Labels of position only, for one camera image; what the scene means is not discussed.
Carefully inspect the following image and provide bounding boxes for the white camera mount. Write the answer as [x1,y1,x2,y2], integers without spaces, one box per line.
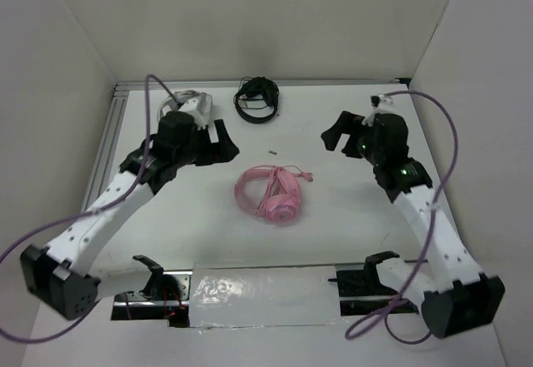
[361,94,394,126]
[177,91,213,130]

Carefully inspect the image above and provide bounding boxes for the back aluminium rail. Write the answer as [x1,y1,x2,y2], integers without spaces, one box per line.
[115,77,412,91]

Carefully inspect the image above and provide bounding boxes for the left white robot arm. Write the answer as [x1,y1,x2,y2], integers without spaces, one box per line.
[20,112,239,320]

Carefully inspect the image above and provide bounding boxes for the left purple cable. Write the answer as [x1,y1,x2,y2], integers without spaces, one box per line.
[0,73,184,345]

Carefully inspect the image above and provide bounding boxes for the pink headphones with cable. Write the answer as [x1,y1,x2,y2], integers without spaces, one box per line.
[233,165,313,224]

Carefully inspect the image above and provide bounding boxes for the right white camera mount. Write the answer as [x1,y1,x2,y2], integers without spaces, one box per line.
[361,94,394,126]

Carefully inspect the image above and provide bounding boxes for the left aluminium rail frame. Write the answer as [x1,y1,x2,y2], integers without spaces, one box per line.
[81,87,130,211]

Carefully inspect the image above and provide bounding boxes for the white grey headphones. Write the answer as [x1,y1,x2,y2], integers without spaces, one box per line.
[157,90,213,126]

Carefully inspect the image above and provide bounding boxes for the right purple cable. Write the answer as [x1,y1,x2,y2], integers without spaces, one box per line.
[345,91,461,345]

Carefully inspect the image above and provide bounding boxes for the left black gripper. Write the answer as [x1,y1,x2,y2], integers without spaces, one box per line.
[175,118,239,167]

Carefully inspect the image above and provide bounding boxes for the black headphones with cable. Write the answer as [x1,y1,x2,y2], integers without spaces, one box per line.
[233,77,280,125]

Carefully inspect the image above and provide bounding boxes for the purple cable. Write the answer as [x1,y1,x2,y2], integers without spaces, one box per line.
[0,73,184,345]
[345,91,461,345]

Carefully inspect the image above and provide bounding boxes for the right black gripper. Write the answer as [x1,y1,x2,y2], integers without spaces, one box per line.
[320,110,384,166]

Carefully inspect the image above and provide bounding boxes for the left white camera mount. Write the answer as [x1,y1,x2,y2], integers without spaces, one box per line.
[177,91,213,130]

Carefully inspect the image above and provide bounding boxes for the white taped cover sheet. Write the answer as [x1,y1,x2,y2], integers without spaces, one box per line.
[189,266,341,329]

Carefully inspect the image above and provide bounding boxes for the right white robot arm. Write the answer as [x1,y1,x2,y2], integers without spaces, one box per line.
[321,111,505,339]

